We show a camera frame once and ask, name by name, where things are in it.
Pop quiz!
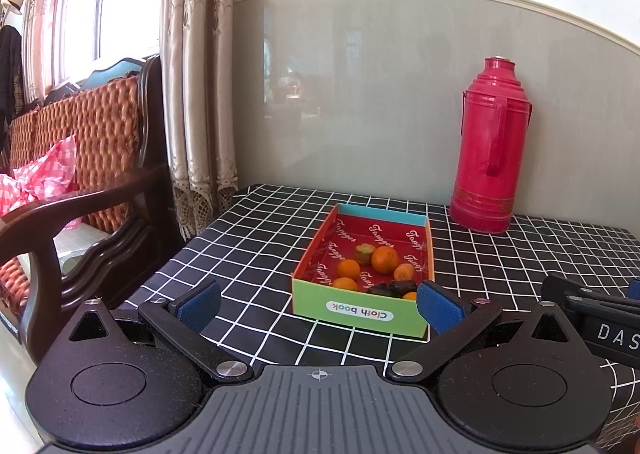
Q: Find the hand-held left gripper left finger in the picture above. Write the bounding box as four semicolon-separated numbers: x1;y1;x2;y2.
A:
65;280;255;383

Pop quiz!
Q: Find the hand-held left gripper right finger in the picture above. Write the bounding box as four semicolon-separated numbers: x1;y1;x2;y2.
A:
389;280;578;383

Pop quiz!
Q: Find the dark brown date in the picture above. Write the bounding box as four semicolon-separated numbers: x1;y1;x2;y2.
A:
368;281;416;298

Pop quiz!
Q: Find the large orange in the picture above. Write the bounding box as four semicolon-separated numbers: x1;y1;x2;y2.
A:
371;245;401;274

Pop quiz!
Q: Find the red cardboard box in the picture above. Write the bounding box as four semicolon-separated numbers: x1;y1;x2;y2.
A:
291;202;435;339

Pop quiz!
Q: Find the black checkered tablecloth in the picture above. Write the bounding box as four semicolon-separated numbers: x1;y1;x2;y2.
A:
107;184;640;450

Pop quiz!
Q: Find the red thermos flask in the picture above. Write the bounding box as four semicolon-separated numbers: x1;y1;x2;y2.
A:
448;55;535;235

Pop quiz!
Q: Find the wooden sofa with orange cushion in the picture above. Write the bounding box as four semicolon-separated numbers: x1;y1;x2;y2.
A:
0;55;183;365

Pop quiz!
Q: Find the pink checkered cloth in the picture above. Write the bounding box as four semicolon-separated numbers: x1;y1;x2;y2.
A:
0;134;83;231

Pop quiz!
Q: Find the beige embroidered curtain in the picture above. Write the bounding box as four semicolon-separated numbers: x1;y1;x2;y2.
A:
161;0;240;242

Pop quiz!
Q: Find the dark hanging coat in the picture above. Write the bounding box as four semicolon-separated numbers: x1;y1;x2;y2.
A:
0;24;25;122

